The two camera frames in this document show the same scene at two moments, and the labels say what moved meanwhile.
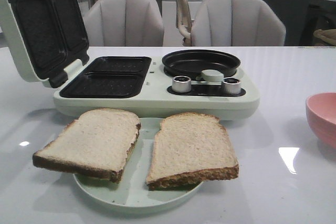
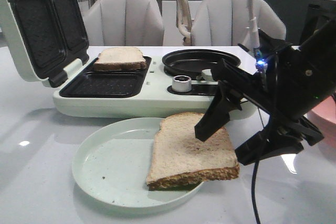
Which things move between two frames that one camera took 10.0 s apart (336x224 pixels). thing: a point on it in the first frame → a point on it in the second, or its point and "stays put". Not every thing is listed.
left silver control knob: x=181 y=84 stays put
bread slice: x=97 y=145 → x=122 y=59
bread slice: x=189 y=148 stays put
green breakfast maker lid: x=43 y=27 stays put
